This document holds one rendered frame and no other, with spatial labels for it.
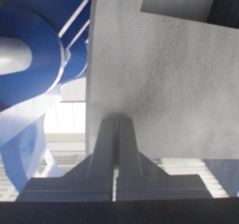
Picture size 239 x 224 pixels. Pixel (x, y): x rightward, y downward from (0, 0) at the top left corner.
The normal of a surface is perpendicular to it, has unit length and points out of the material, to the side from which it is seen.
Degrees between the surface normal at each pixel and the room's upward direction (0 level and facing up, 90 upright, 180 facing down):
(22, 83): 90
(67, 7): 90
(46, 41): 90
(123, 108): 90
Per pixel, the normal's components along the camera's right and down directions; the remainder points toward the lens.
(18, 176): -0.02, 0.29
